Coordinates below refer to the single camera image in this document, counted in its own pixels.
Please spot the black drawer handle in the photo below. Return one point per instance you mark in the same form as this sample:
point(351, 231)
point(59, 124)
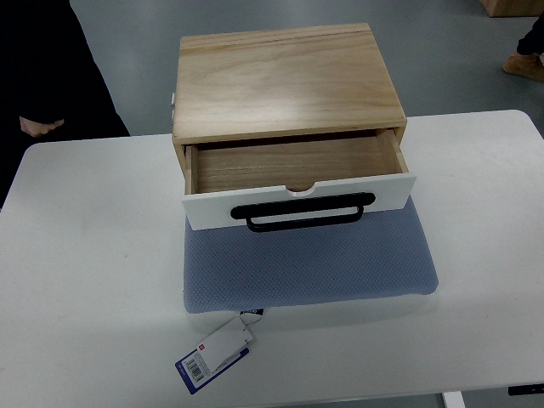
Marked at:
point(298, 206)

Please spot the white drawer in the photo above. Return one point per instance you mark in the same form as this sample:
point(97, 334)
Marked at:
point(222, 175)

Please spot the wooden drawer cabinet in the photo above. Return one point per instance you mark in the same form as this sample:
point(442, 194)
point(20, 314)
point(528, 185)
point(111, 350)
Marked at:
point(282, 83)

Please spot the blue-grey cushion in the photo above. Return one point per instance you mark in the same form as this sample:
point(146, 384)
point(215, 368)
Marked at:
point(383, 255)

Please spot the white latch on cabinet side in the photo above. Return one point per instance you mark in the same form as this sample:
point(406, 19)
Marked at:
point(172, 104)

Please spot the white and blue price tag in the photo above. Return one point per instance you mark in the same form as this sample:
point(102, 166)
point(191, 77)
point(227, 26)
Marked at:
point(215, 355)

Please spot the person in black clothes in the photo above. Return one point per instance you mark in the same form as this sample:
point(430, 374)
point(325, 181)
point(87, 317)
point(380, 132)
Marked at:
point(51, 88)

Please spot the white table leg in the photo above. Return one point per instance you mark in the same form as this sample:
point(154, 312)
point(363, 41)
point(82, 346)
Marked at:
point(453, 400)

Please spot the person with tan boot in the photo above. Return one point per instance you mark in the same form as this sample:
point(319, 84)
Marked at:
point(526, 60)

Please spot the cardboard box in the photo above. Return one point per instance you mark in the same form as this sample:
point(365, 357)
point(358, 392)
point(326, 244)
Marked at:
point(513, 8)

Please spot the black table control panel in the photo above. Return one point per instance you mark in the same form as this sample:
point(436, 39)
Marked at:
point(527, 389)

